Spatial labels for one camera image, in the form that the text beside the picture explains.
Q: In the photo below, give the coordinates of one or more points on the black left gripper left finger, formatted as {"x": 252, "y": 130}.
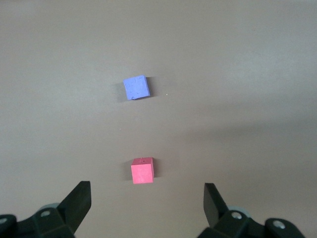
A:
{"x": 74, "y": 205}

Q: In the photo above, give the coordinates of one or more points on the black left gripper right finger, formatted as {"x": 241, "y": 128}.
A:
{"x": 215, "y": 208}

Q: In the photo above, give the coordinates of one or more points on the purple foam block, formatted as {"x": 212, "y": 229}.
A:
{"x": 136, "y": 87}

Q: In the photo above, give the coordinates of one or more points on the red foam block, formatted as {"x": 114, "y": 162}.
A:
{"x": 142, "y": 173}

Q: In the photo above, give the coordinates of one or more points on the brown table cover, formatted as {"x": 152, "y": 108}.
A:
{"x": 223, "y": 74}

